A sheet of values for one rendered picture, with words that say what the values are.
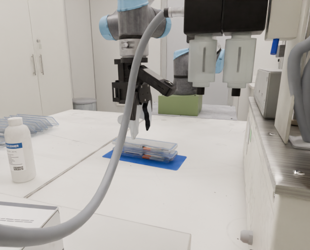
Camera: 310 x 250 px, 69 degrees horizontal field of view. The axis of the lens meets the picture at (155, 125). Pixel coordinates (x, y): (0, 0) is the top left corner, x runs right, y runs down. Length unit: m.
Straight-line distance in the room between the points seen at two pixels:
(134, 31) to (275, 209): 0.49
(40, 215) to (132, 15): 0.47
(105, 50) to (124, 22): 3.48
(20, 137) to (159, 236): 0.37
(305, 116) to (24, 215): 0.29
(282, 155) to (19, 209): 0.26
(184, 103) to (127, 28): 0.67
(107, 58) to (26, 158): 3.56
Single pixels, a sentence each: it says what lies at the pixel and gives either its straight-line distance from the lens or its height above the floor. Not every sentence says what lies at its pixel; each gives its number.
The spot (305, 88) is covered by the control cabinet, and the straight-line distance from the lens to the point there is 0.26.
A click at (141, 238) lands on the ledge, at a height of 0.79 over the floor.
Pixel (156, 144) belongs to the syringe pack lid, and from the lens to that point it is 0.64.
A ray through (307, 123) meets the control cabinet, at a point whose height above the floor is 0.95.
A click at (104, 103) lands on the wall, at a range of 4.16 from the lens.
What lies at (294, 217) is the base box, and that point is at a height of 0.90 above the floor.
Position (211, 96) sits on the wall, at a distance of 3.57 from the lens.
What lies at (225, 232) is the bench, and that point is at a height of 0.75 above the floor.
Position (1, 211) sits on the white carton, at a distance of 0.29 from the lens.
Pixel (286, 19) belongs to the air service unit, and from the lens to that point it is 0.28.
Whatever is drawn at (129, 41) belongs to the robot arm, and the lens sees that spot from 0.59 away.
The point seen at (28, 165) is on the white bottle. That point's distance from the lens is 0.59.
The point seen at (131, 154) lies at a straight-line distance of 0.65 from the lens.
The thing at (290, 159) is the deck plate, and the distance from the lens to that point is 0.23.
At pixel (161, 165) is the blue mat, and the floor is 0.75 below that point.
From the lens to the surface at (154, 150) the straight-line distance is 0.61.
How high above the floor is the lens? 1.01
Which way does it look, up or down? 15 degrees down
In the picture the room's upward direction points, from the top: straight up
